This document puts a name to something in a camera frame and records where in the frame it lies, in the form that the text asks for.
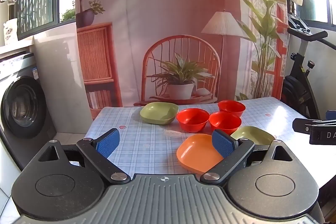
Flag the green square plate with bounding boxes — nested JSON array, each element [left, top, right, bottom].
[[230, 126, 276, 146], [140, 102, 179, 125]]

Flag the checked blue tablecloth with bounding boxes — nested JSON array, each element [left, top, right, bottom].
[[84, 97, 336, 188]]

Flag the grey washing machine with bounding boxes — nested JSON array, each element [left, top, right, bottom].
[[0, 52, 58, 172]]

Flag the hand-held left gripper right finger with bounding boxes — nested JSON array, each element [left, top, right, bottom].
[[200, 130, 294, 186]]

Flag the orange square plate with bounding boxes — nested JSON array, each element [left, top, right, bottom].
[[176, 134, 226, 173]]

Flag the white printed bag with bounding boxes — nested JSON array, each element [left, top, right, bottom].
[[4, 18, 18, 46]]

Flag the printed room backdrop cloth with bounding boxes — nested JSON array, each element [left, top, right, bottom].
[[76, 0, 289, 121]]

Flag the red plastic bowl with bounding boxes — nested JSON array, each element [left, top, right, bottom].
[[209, 111, 242, 135], [218, 100, 246, 117], [176, 108, 210, 133]]

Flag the black exercise bike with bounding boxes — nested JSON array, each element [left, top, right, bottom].
[[282, 13, 336, 119]]

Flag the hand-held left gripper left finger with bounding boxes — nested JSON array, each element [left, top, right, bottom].
[[38, 128, 131, 185]]

